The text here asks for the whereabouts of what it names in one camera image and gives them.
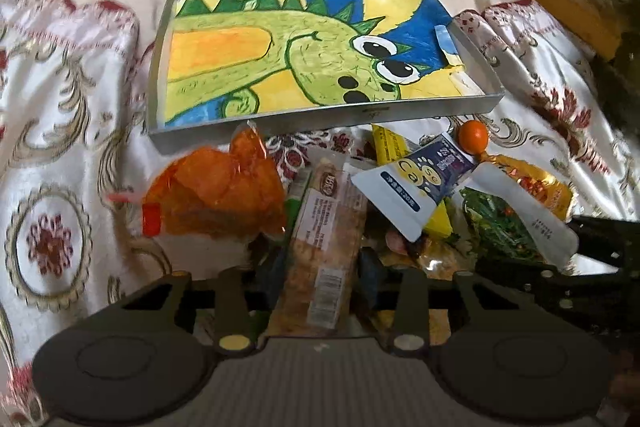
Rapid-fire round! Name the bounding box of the golden orange snack packet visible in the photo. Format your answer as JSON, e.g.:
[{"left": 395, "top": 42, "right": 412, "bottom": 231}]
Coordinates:
[{"left": 480, "top": 153, "right": 574, "bottom": 221}]

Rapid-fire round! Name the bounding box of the green vegetable snack packet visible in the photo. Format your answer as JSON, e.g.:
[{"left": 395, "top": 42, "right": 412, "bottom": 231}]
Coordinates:
[{"left": 447, "top": 164, "right": 578, "bottom": 272}]

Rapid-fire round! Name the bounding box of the blue white powder sachet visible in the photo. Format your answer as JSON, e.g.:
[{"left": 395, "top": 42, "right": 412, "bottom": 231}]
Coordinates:
[{"left": 352, "top": 134, "right": 475, "bottom": 242}]

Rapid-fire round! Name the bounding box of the brown cracker pack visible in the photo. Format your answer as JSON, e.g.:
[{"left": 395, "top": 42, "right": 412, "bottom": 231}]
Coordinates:
[{"left": 266, "top": 148, "right": 370, "bottom": 337}]

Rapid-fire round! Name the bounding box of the orange chips bag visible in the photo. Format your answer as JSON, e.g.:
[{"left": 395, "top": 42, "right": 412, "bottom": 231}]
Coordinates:
[{"left": 106, "top": 120, "right": 289, "bottom": 241}]

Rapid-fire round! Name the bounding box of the small orange fruit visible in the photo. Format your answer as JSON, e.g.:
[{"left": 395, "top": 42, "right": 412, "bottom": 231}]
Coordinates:
[{"left": 457, "top": 120, "right": 489, "bottom": 156}]

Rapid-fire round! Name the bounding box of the yellow snack pack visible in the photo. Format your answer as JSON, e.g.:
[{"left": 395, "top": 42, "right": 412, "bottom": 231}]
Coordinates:
[{"left": 372, "top": 124, "right": 452, "bottom": 239}]

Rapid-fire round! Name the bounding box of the white floral bedspread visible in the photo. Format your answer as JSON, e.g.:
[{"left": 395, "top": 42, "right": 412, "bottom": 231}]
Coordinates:
[{"left": 1, "top": 0, "right": 639, "bottom": 426}]

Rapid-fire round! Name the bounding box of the grey tray with dinosaur drawing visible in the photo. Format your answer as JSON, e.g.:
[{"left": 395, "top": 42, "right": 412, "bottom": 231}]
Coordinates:
[{"left": 146, "top": 0, "right": 504, "bottom": 154}]

